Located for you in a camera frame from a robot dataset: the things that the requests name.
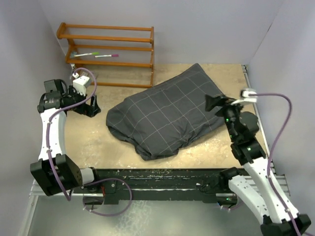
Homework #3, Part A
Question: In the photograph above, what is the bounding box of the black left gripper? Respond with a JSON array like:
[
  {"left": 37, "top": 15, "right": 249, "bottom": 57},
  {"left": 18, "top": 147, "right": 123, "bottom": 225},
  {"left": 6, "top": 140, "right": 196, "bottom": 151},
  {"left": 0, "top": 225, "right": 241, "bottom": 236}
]
[{"left": 65, "top": 86, "right": 100, "bottom": 118}]

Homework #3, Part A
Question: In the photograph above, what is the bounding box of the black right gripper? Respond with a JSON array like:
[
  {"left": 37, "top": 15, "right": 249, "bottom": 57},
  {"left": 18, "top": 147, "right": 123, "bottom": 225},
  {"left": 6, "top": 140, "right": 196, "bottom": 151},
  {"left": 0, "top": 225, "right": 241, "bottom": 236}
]
[{"left": 203, "top": 94, "right": 247, "bottom": 140}]

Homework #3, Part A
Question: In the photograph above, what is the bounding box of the dark grey checked pillowcase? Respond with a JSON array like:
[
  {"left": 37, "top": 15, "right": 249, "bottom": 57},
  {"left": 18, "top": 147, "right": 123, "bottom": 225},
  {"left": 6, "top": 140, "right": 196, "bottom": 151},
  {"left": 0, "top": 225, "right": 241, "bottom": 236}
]
[{"left": 106, "top": 63, "right": 224, "bottom": 161}]

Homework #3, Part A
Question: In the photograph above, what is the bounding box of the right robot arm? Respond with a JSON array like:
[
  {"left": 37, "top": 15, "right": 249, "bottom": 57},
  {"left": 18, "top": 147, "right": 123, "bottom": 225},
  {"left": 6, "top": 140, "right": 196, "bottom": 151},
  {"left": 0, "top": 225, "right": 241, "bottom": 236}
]
[{"left": 205, "top": 91, "right": 311, "bottom": 236}]

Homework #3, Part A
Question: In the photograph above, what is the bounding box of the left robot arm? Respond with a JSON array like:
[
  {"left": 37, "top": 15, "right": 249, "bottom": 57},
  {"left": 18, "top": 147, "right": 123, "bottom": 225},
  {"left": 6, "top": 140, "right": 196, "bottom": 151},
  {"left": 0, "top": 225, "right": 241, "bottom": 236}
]
[{"left": 30, "top": 76, "right": 101, "bottom": 196}]

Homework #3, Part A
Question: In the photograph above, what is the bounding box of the green capped white marker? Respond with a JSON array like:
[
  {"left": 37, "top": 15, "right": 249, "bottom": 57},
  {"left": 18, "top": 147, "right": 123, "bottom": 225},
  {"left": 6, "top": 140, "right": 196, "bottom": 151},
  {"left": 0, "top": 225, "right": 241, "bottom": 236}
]
[{"left": 73, "top": 52, "right": 99, "bottom": 58}]

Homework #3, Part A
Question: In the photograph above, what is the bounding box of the pink capped white marker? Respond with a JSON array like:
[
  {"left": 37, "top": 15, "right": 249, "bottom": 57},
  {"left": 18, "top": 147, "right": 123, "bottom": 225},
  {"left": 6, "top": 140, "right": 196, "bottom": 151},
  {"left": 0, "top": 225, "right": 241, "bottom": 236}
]
[{"left": 94, "top": 54, "right": 119, "bottom": 58}]

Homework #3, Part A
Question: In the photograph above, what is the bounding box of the wooden shelf rack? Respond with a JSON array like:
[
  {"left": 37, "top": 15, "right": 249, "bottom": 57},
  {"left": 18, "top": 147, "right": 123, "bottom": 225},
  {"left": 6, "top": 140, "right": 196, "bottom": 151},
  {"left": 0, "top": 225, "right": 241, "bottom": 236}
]
[{"left": 56, "top": 22, "right": 155, "bottom": 89}]

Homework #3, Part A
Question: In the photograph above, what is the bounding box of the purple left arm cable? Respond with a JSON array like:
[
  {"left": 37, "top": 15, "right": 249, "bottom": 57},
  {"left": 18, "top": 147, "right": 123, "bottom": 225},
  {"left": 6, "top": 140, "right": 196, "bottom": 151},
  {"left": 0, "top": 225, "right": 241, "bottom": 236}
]
[{"left": 46, "top": 68, "right": 97, "bottom": 202}]

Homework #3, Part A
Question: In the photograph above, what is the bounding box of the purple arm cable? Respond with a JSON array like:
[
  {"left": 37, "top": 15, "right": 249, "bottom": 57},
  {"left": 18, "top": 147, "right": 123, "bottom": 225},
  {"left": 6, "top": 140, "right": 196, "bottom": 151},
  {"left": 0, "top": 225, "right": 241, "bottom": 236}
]
[
  {"left": 250, "top": 92, "right": 308, "bottom": 236},
  {"left": 46, "top": 68, "right": 97, "bottom": 202}
]

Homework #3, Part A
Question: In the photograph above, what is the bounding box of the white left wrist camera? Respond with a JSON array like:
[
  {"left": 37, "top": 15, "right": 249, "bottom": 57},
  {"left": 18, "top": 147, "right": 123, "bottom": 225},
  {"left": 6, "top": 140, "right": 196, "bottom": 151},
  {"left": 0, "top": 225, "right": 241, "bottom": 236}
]
[{"left": 72, "top": 73, "right": 91, "bottom": 95}]

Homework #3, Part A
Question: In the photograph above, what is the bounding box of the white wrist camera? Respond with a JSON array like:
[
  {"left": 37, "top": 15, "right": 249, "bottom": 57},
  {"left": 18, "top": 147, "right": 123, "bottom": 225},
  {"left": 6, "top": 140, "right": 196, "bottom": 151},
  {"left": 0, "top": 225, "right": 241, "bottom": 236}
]
[
  {"left": 72, "top": 73, "right": 91, "bottom": 95},
  {"left": 231, "top": 88, "right": 257, "bottom": 106}
]

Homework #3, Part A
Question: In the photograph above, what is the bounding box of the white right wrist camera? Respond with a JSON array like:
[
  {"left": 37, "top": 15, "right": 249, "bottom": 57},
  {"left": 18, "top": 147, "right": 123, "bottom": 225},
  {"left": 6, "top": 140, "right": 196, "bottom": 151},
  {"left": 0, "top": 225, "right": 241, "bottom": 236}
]
[{"left": 231, "top": 88, "right": 257, "bottom": 106}]

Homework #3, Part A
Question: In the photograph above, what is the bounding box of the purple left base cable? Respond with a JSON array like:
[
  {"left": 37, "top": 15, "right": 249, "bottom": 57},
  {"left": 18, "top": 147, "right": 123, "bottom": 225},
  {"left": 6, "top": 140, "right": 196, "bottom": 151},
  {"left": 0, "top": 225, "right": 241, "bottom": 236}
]
[{"left": 82, "top": 178, "right": 133, "bottom": 217}]

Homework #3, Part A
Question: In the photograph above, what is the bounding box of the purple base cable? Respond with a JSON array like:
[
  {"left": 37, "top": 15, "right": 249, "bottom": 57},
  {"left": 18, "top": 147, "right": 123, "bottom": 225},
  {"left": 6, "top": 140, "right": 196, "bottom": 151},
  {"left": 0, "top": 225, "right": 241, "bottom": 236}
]
[
  {"left": 82, "top": 178, "right": 133, "bottom": 217},
  {"left": 218, "top": 196, "right": 243, "bottom": 212}
]

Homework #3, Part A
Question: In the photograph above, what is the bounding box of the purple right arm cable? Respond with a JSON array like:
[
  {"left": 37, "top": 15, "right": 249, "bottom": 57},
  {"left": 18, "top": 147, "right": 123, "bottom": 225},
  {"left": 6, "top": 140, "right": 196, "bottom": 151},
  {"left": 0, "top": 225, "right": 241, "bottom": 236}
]
[{"left": 250, "top": 92, "right": 308, "bottom": 236}]

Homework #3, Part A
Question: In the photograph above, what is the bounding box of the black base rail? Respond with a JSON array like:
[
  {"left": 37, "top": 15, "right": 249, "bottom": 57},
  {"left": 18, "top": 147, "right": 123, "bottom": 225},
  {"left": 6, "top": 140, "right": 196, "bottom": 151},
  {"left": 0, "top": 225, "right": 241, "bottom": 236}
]
[{"left": 73, "top": 169, "right": 238, "bottom": 206}]

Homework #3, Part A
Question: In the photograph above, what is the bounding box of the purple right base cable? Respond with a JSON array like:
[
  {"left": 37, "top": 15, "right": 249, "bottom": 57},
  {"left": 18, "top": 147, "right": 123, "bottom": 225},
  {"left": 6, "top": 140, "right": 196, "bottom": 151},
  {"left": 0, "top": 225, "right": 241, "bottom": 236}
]
[{"left": 218, "top": 196, "right": 243, "bottom": 212}]

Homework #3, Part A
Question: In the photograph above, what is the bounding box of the aluminium frame rail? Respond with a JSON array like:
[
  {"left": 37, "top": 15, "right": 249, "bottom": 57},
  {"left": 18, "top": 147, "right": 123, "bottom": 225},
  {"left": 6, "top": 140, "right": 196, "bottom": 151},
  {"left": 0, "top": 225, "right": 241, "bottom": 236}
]
[{"left": 241, "top": 64, "right": 292, "bottom": 198}]

